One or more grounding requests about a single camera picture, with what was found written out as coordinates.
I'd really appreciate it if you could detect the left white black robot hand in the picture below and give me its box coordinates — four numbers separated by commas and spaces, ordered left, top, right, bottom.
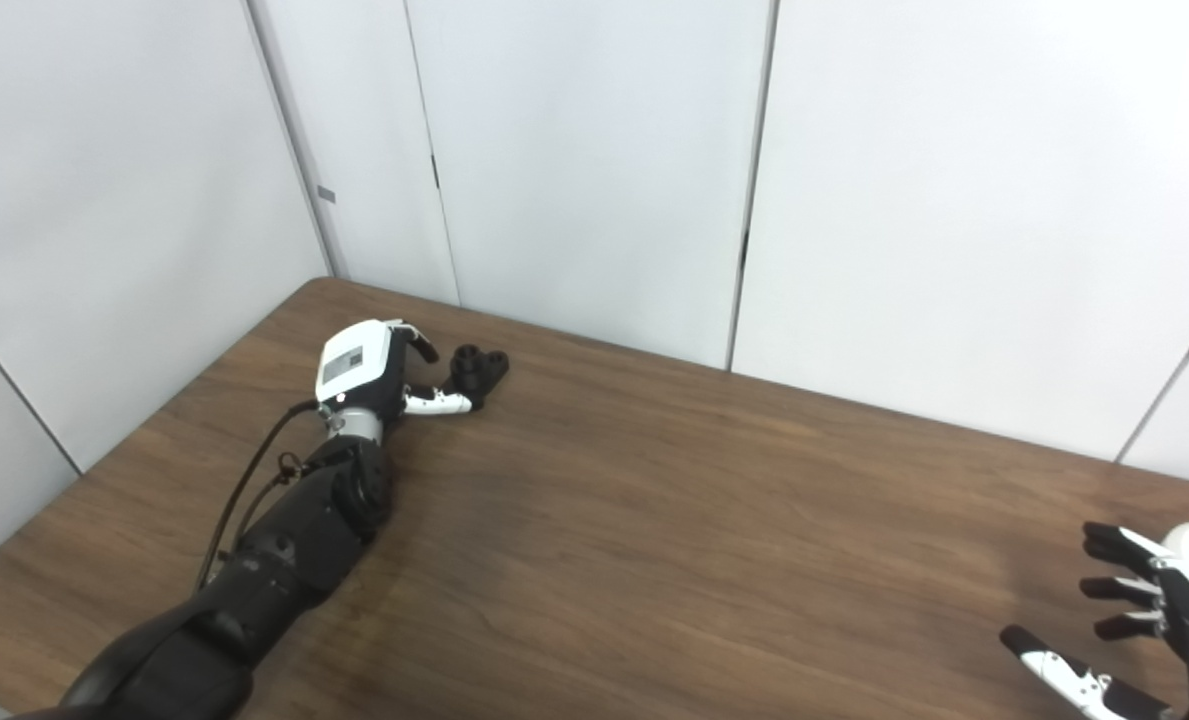
314, 318, 476, 418

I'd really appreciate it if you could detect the black flanged holder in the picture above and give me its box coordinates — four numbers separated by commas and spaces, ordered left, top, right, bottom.
444, 344, 511, 413

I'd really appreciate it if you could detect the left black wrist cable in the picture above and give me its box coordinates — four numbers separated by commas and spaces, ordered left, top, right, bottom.
194, 398, 335, 593

